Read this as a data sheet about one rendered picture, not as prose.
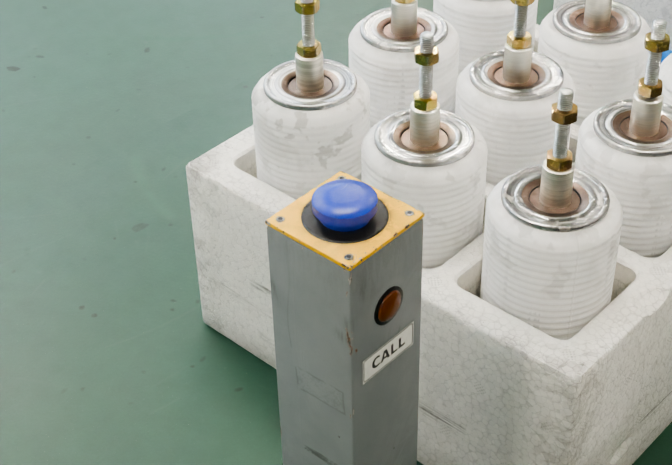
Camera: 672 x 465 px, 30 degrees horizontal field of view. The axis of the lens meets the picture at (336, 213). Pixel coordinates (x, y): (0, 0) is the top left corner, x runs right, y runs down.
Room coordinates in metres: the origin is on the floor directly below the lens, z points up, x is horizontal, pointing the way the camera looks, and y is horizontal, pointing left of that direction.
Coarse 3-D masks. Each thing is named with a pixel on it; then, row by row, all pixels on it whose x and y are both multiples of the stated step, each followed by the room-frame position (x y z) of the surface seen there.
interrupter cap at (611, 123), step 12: (612, 108) 0.82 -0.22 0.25; (624, 108) 0.82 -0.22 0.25; (600, 120) 0.80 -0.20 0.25; (612, 120) 0.80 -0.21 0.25; (624, 120) 0.80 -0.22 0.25; (660, 120) 0.80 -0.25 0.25; (600, 132) 0.78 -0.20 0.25; (612, 132) 0.78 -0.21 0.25; (624, 132) 0.79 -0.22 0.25; (660, 132) 0.79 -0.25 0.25; (612, 144) 0.77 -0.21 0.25; (624, 144) 0.77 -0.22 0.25; (636, 144) 0.77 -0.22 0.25; (648, 144) 0.77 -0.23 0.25; (660, 144) 0.77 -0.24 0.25; (648, 156) 0.75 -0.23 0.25; (660, 156) 0.75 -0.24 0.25
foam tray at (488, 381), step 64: (576, 128) 0.90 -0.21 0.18; (192, 192) 0.86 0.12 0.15; (256, 192) 0.82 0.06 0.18; (256, 256) 0.81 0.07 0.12; (640, 256) 0.73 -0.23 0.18; (256, 320) 0.81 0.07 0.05; (448, 320) 0.67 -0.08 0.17; (512, 320) 0.66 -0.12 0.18; (640, 320) 0.66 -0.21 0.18; (448, 384) 0.67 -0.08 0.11; (512, 384) 0.63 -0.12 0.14; (576, 384) 0.60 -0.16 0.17; (640, 384) 0.67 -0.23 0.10; (448, 448) 0.67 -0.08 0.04; (512, 448) 0.63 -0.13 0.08; (576, 448) 0.61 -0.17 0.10; (640, 448) 0.68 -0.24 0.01
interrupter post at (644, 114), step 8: (640, 96) 0.79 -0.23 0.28; (632, 104) 0.79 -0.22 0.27; (640, 104) 0.78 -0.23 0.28; (648, 104) 0.78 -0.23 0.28; (656, 104) 0.78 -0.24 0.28; (632, 112) 0.79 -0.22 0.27; (640, 112) 0.78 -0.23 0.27; (648, 112) 0.78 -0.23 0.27; (656, 112) 0.78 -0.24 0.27; (632, 120) 0.79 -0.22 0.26; (640, 120) 0.78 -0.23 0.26; (648, 120) 0.78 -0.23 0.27; (656, 120) 0.78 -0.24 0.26; (632, 128) 0.79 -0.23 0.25; (640, 128) 0.78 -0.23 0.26; (648, 128) 0.78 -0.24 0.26; (656, 128) 0.78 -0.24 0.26; (648, 136) 0.78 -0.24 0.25
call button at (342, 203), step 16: (320, 192) 0.61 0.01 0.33; (336, 192) 0.61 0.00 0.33; (352, 192) 0.61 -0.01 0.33; (368, 192) 0.61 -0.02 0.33; (320, 208) 0.60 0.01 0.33; (336, 208) 0.60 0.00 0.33; (352, 208) 0.60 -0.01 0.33; (368, 208) 0.60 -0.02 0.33; (336, 224) 0.59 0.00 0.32; (352, 224) 0.59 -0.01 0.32
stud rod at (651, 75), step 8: (656, 24) 0.79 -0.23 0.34; (664, 24) 0.79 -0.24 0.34; (656, 32) 0.79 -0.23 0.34; (664, 32) 0.79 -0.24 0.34; (648, 56) 0.79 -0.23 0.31; (656, 56) 0.79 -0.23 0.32; (648, 64) 0.79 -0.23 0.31; (656, 64) 0.79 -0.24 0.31; (648, 72) 0.79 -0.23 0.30; (656, 72) 0.79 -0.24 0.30; (648, 80) 0.79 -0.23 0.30; (656, 80) 0.79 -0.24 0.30
